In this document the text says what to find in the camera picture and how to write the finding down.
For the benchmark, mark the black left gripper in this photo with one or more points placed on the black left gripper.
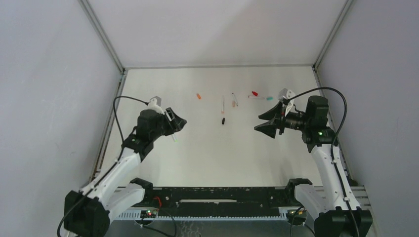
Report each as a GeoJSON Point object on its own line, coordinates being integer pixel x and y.
{"type": "Point", "coordinates": [169, 119]}

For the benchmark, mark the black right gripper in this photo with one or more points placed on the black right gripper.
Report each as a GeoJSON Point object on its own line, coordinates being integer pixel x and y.
{"type": "Point", "coordinates": [281, 118]}

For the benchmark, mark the white pen green end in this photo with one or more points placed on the white pen green end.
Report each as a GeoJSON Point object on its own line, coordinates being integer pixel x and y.
{"type": "Point", "coordinates": [171, 127]}

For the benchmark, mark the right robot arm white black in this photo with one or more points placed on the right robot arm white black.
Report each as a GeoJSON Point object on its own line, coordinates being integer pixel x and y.
{"type": "Point", "coordinates": [339, 212]}

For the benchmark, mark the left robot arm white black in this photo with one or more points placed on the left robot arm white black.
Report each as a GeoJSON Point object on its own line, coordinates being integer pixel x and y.
{"type": "Point", "coordinates": [90, 211]}

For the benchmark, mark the white pen orange tip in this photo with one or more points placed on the white pen orange tip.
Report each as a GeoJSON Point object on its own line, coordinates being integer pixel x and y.
{"type": "Point", "coordinates": [222, 105]}

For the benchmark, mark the small circuit board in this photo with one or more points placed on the small circuit board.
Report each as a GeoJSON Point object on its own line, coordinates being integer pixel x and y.
{"type": "Point", "coordinates": [148, 214]}

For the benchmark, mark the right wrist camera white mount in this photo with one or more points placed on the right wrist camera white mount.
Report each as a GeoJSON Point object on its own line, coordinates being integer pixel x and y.
{"type": "Point", "coordinates": [286, 98]}

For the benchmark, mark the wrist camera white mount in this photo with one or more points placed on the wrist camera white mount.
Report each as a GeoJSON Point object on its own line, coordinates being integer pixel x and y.
{"type": "Point", "coordinates": [286, 98]}
{"type": "Point", "coordinates": [155, 105]}

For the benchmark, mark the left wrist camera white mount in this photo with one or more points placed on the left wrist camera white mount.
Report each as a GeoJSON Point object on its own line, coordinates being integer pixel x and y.
{"type": "Point", "coordinates": [155, 105]}

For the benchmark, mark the aluminium frame profile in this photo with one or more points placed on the aluminium frame profile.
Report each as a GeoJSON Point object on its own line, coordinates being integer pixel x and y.
{"type": "Point", "coordinates": [108, 128]}

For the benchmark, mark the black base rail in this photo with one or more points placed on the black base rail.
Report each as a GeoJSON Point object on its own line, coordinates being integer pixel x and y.
{"type": "Point", "coordinates": [219, 202]}

